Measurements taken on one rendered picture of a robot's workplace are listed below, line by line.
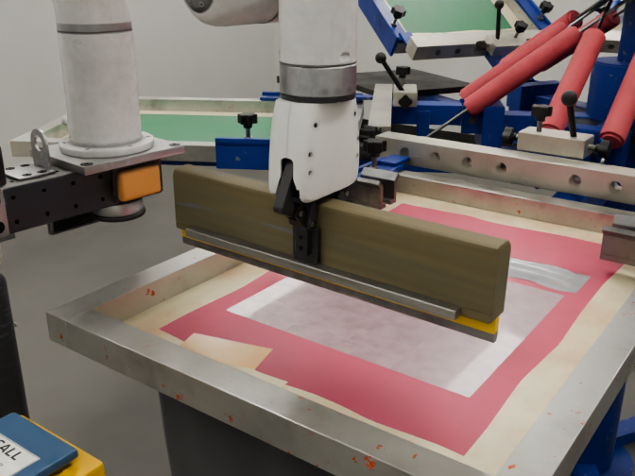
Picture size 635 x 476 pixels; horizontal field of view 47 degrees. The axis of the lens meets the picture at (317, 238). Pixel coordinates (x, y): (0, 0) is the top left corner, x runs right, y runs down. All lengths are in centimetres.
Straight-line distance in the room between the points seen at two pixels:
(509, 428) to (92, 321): 47
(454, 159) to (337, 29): 77
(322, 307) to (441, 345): 17
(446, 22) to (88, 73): 168
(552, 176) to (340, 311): 56
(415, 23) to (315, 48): 176
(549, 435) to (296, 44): 42
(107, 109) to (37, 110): 412
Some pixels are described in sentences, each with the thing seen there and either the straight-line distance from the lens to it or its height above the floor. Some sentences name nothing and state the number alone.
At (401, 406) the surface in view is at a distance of 76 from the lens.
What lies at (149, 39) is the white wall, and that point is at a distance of 565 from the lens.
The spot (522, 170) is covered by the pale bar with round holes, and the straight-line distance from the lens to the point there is 137.
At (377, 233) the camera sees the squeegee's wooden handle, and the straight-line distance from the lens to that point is 70.
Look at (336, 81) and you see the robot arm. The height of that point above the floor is 127.
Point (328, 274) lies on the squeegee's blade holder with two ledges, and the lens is 73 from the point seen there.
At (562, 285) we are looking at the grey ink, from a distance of 105.
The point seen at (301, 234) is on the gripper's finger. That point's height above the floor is 112.
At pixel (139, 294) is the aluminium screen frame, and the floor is 98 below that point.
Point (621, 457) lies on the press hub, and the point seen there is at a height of 1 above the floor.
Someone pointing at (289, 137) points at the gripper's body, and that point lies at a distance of 69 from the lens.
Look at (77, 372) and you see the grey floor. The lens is 276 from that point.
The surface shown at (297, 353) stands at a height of 96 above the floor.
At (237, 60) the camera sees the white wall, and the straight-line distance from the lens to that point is 634.
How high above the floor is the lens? 138
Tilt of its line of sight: 21 degrees down
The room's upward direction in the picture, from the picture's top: straight up
